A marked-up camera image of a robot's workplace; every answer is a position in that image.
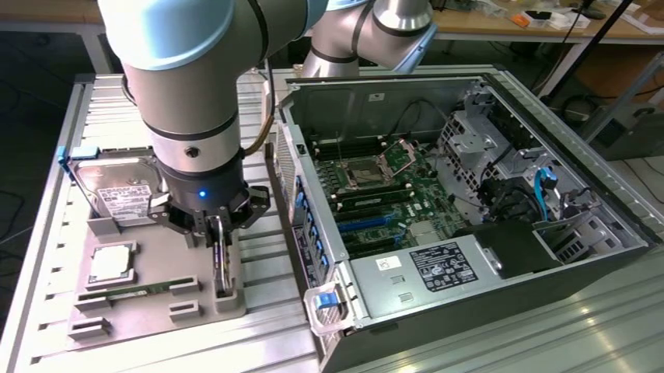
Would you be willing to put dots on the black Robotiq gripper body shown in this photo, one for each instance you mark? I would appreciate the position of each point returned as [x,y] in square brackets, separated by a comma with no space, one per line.
[201,182]

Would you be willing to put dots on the expansion card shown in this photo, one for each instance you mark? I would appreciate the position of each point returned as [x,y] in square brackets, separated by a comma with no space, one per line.
[223,268]

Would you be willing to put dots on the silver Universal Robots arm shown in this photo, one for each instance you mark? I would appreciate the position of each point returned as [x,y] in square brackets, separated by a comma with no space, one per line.
[181,77]

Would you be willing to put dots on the blue card retainer clip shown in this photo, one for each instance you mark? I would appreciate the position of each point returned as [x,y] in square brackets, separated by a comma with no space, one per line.
[299,203]
[320,249]
[298,184]
[307,219]
[326,264]
[314,235]

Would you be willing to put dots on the silver hard disk white label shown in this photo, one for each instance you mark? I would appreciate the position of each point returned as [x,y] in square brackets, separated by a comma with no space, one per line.
[113,194]

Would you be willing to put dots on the silver CPU chip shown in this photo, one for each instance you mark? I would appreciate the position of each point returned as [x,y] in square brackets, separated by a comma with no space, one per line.
[111,262]

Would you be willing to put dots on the thin metal locking lever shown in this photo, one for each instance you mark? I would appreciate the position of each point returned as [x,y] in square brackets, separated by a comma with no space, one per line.
[339,149]

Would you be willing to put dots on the green loose RAM stick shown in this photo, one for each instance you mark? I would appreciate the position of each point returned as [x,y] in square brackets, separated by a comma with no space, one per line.
[135,291]

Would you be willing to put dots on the blue expansion slot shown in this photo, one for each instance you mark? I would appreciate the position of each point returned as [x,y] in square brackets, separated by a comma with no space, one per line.
[364,224]

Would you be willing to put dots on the CPU socket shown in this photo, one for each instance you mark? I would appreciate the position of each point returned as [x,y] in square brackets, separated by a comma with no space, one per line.
[363,171]

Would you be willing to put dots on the black installed RAM stick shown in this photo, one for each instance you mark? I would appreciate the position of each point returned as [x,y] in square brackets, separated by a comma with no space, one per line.
[372,200]

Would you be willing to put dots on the long black expansion slot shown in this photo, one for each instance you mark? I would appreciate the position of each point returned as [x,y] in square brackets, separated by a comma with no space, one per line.
[368,245]

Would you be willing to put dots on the grey plastic parts rack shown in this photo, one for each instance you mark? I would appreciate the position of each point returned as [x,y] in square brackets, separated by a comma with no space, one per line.
[149,311]

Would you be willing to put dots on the blue case release latch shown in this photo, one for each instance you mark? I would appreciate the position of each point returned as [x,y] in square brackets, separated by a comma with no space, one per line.
[324,301]

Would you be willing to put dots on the open metal socket cover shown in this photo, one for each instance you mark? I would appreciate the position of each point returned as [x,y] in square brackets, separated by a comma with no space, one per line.
[390,147]

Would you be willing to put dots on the green motherboard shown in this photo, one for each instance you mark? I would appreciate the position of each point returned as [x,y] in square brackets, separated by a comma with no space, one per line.
[414,202]

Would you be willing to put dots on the silver chipset heatsink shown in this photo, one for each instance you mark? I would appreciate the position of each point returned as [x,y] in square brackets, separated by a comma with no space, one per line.
[425,232]

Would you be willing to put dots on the silver power supply unit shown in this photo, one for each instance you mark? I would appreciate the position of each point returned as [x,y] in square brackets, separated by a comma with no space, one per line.
[394,287]

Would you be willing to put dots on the silver metal disk bay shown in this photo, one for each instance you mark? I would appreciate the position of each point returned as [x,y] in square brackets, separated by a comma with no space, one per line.
[466,143]

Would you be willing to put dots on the open black PC case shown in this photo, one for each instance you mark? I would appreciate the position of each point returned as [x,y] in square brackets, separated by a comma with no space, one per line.
[518,311]

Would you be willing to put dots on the silver perforated disk bay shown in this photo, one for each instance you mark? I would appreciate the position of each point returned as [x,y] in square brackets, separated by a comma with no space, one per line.
[585,241]

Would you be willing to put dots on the small orange box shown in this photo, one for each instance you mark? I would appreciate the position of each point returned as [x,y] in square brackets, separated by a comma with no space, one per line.
[518,20]

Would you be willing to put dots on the white and black desk device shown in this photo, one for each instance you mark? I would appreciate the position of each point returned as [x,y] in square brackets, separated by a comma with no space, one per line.
[557,21]

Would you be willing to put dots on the dark grey equipment box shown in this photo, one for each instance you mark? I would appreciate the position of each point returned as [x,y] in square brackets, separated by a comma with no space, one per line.
[634,136]

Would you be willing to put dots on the black slanted pole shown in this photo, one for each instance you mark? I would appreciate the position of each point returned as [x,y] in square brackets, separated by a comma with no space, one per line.
[592,44]

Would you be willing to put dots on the wooden desk white frame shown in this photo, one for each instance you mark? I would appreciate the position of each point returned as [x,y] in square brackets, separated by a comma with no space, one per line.
[52,11]
[493,19]

